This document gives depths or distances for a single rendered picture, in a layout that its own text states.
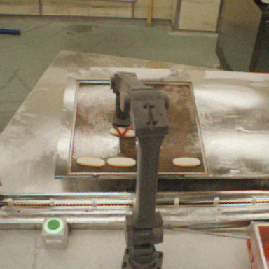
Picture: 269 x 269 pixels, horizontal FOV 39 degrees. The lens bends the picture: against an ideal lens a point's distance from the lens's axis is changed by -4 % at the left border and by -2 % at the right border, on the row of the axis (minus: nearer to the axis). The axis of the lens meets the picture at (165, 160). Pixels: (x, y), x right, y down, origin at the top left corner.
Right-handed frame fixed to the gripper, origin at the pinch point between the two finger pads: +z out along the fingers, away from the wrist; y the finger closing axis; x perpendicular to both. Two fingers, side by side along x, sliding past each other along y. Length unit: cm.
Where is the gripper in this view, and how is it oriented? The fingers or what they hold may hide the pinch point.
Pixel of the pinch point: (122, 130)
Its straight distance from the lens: 145.9
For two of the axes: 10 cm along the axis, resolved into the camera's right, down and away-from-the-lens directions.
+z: -1.1, 6.1, 7.8
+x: 9.9, 1.3, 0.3
